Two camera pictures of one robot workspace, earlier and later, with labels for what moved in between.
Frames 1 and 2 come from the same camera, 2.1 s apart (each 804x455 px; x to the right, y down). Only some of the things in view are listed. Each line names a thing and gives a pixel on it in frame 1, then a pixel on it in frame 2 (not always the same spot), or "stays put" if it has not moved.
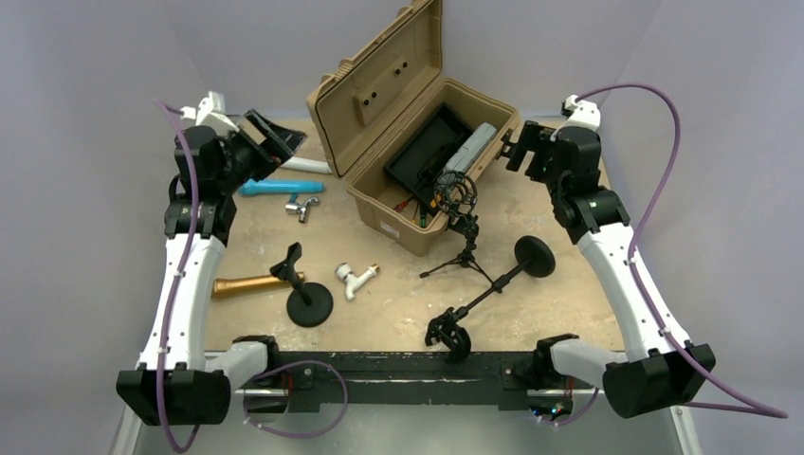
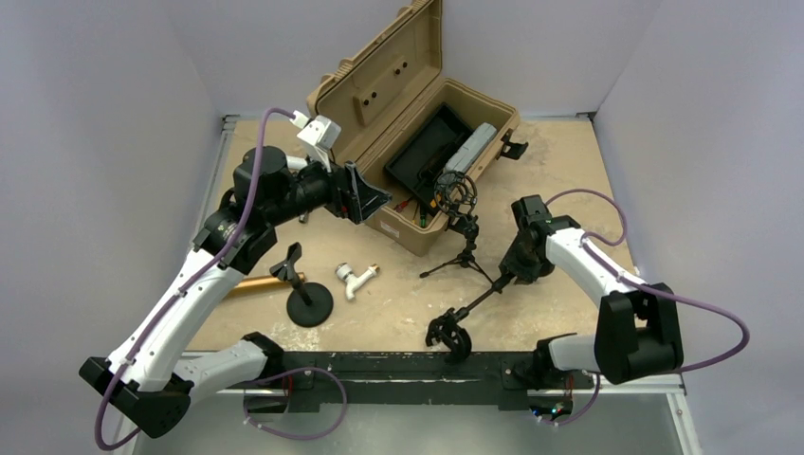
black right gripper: (538, 138) to (524, 273)
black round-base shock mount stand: (536, 256) stays put
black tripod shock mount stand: (456, 191) stays put
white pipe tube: (307, 165) stays put
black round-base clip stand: (309, 304) stays put
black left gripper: (285, 141) to (340, 183)
